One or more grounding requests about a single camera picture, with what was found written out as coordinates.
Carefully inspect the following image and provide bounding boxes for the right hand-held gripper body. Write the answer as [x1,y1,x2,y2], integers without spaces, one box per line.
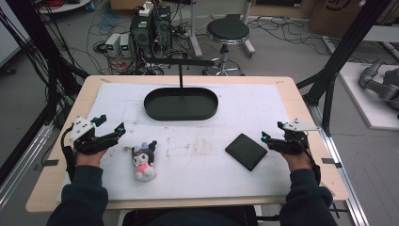
[271,118,321,156]

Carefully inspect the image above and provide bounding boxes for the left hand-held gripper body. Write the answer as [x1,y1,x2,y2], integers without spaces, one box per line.
[69,116,111,155]

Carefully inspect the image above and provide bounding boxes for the black square pad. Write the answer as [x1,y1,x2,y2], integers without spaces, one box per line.
[224,133,269,172]

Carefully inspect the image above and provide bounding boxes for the black and pink plush toy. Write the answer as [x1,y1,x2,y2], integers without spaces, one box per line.
[130,139,159,184]

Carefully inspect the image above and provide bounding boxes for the black oval tray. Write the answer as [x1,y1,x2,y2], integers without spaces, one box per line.
[143,87,219,122]

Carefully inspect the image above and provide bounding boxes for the person's right hand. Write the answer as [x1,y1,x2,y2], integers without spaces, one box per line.
[279,150,313,173]

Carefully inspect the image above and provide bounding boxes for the person's left hand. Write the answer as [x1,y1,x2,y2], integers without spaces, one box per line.
[74,148,108,169]

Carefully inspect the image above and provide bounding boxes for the wooden table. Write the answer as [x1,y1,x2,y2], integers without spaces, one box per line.
[25,74,350,214]

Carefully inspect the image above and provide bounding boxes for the black tape piece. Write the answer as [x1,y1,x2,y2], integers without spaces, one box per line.
[41,158,60,168]
[321,157,343,170]

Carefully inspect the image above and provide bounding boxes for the white table mat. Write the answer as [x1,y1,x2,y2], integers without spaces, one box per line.
[56,82,293,202]

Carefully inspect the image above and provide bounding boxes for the grey power supply unit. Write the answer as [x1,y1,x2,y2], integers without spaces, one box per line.
[104,32,122,59]
[119,32,133,59]

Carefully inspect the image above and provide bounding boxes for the white base board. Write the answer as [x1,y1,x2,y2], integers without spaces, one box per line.
[338,61,399,132]

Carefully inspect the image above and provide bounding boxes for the black T-shaped stand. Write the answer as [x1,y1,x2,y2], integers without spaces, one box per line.
[144,56,216,89]

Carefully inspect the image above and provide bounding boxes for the white metal desk leg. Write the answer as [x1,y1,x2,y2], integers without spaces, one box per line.
[187,0,204,58]
[242,0,257,59]

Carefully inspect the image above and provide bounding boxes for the black computer tower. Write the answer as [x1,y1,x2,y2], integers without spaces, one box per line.
[129,11,155,59]
[152,4,173,53]

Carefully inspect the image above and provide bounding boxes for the black round stool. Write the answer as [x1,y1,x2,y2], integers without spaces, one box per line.
[201,16,252,77]

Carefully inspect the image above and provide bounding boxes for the person's lap dark clothing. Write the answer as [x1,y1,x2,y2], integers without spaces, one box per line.
[121,204,259,226]

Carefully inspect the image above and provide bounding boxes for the white round table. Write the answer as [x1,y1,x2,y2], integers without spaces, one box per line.
[37,0,92,15]

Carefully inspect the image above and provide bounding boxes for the small cardboard box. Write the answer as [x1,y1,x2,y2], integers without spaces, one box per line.
[109,0,152,11]

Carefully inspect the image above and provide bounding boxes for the white power strip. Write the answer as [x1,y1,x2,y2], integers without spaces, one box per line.
[137,1,155,18]

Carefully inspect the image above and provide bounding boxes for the large cardboard box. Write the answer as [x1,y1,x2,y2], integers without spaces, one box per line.
[308,0,399,40]

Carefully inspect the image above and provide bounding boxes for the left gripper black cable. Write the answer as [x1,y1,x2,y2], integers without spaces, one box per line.
[60,126,77,183]

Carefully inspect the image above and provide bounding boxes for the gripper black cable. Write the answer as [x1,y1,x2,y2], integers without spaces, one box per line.
[60,126,77,183]
[295,134,323,186]

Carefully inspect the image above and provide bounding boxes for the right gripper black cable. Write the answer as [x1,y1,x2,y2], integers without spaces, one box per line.
[295,134,323,186]

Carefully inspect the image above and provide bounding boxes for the aluminium rail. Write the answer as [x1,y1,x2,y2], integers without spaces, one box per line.
[0,122,55,209]
[306,103,372,226]

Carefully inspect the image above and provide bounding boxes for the black frame with cable bundle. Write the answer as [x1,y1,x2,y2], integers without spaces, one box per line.
[0,0,91,186]

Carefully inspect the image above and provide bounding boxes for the black floor cables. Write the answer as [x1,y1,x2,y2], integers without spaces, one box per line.
[244,14,333,51]

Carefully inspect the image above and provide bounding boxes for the black metal frame post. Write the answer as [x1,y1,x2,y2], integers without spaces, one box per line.
[295,0,393,137]

